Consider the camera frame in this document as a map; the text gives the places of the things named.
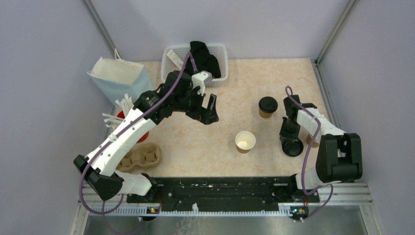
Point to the brown paper coffee cup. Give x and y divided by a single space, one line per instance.
264 114

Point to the red straw holder cup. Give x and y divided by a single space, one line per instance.
143 138

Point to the brown pulp cup carrier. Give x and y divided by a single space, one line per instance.
141 156

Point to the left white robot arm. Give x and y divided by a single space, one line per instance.
179 93

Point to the light blue paper bag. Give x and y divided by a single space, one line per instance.
116 77

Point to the black coffee cup lid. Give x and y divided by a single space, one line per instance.
268 104

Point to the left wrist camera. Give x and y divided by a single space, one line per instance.
200 80

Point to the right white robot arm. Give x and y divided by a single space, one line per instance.
339 157

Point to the white plastic basket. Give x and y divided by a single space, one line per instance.
216 49

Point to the black cloth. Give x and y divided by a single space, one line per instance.
204 60

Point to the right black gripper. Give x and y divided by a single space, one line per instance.
284 135

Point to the stack of paper cups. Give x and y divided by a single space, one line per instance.
312 142

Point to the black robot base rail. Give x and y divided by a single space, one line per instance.
223 194

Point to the white paper packet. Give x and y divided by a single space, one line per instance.
175 59

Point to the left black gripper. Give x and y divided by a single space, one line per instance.
206 116

